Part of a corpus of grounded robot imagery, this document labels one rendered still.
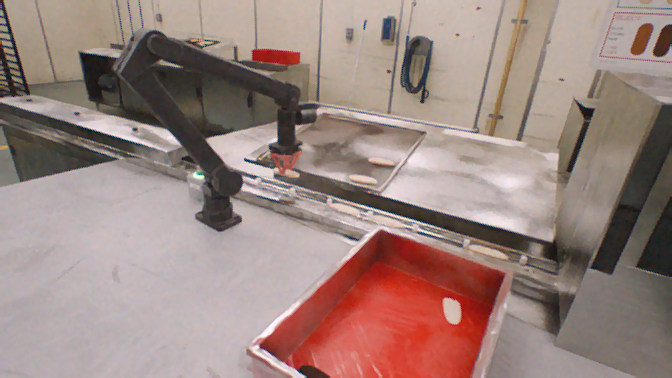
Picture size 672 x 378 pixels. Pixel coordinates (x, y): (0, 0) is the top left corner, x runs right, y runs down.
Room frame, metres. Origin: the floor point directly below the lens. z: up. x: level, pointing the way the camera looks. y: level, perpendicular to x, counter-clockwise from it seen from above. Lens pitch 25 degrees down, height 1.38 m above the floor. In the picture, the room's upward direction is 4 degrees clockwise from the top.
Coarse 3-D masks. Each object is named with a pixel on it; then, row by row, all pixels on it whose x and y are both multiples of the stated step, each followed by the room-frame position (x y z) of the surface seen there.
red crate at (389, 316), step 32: (352, 288) 0.67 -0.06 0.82; (384, 288) 0.67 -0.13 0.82; (416, 288) 0.68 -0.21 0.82; (352, 320) 0.57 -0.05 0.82; (384, 320) 0.57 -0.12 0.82; (416, 320) 0.58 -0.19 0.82; (480, 320) 0.59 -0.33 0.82; (320, 352) 0.48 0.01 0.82; (352, 352) 0.49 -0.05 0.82; (384, 352) 0.49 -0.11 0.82; (416, 352) 0.50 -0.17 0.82; (448, 352) 0.50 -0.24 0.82
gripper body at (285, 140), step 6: (282, 132) 1.07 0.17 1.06; (288, 132) 1.07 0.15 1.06; (294, 132) 1.09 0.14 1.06; (282, 138) 1.07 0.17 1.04; (288, 138) 1.07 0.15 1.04; (294, 138) 1.09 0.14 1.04; (270, 144) 1.07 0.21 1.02; (276, 144) 1.08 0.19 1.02; (282, 144) 1.07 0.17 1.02; (288, 144) 1.07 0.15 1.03; (294, 144) 1.09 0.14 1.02; (300, 144) 1.12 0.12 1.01; (282, 150) 1.04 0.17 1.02
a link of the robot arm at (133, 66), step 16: (144, 32) 0.83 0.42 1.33; (160, 32) 0.83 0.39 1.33; (128, 48) 0.83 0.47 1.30; (144, 48) 0.81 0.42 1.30; (128, 64) 0.79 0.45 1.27; (144, 64) 0.81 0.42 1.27; (128, 80) 0.78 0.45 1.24; (144, 80) 0.81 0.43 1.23; (144, 96) 0.81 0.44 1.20; (160, 96) 0.83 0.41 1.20; (160, 112) 0.83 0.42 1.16; (176, 112) 0.86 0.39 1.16; (176, 128) 0.85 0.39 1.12; (192, 128) 0.88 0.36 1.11; (192, 144) 0.88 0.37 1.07; (208, 144) 0.91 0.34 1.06; (208, 160) 0.90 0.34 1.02; (224, 176) 0.90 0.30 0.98; (240, 176) 0.93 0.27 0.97; (224, 192) 0.90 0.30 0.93
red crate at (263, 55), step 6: (252, 54) 4.78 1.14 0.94; (258, 54) 4.75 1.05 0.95; (264, 54) 4.72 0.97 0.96; (270, 54) 4.68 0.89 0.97; (276, 54) 4.65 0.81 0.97; (282, 54) 4.62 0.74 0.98; (288, 54) 4.65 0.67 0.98; (294, 54) 4.78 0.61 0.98; (252, 60) 4.78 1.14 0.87; (258, 60) 4.75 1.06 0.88; (264, 60) 4.72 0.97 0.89; (270, 60) 4.68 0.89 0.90; (276, 60) 4.65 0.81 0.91; (282, 60) 4.62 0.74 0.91; (288, 60) 4.65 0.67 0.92; (294, 60) 4.78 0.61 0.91
